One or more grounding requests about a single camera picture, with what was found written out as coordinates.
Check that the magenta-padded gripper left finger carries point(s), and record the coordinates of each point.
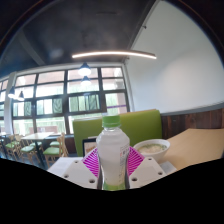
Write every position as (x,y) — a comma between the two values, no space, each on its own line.
(77,172)

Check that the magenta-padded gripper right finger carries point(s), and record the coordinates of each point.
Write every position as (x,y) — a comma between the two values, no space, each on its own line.
(146,170)

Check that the clear green-capped drink bottle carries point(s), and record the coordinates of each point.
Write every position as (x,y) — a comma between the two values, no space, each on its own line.
(112,151)

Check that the white ceramic bowl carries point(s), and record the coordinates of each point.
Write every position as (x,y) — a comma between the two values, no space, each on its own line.
(152,148)

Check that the group of wooden green-seated chairs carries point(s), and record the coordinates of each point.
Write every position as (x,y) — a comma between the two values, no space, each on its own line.
(50,150)

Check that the green upholstered booth bench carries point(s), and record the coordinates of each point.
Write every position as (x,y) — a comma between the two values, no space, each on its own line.
(143,125)

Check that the wooden dining table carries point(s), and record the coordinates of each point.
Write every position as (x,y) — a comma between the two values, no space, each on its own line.
(36,136)

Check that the group of pendant ceiling lamps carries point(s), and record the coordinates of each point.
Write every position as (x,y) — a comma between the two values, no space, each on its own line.
(84,70)

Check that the curved linear ceiling light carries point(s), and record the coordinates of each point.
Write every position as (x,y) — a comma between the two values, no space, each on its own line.
(113,53)

